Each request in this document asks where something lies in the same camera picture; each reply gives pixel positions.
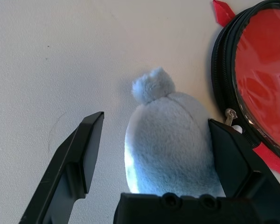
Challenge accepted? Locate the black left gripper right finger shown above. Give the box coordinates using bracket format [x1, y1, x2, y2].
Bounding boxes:
[208, 119, 280, 206]

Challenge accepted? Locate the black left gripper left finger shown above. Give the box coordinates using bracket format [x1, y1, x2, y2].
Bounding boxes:
[18, 111, 105, 224]

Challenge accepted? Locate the grey plush zipper charm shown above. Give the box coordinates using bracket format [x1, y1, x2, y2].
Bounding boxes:
[124, 66, 226, 198]

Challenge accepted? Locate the red and black paddle case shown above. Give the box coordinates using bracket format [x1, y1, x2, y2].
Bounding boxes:
[211, 0, 280, 179]

